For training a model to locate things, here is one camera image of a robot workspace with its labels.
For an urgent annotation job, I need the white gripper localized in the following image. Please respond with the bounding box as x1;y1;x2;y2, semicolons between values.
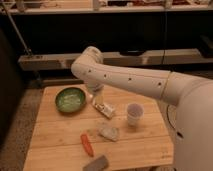
86;84;104;105

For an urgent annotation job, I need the green ceramic bowl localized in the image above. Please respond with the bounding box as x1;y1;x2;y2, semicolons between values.
55;87;86;113

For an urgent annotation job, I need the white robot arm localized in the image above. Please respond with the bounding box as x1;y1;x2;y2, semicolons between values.
71;46;213;171

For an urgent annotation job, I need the white squeeze tube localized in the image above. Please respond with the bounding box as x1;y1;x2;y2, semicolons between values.
92;102;115;119

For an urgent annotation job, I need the wooden table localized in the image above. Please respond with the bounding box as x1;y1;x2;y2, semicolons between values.
24;86;173;171

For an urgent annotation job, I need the translucent plastic cup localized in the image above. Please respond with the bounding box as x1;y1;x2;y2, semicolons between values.
126;103;144;126

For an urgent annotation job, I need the orange carrot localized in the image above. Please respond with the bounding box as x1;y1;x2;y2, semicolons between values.
80;134;94;157

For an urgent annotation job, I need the long grey shelf beam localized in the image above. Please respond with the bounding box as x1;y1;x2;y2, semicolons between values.
18;48;213;71

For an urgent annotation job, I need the black round object on shelf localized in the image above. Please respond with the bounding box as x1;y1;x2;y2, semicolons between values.
119;50;146;56

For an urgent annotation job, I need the grey sponge block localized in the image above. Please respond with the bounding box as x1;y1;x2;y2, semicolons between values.
83;155;109;171

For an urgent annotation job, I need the diagonal metal pole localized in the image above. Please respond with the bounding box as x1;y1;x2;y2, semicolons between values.
0;0;42;87

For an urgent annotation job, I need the upper shelf board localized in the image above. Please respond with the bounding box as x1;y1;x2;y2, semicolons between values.
0;0;213;15

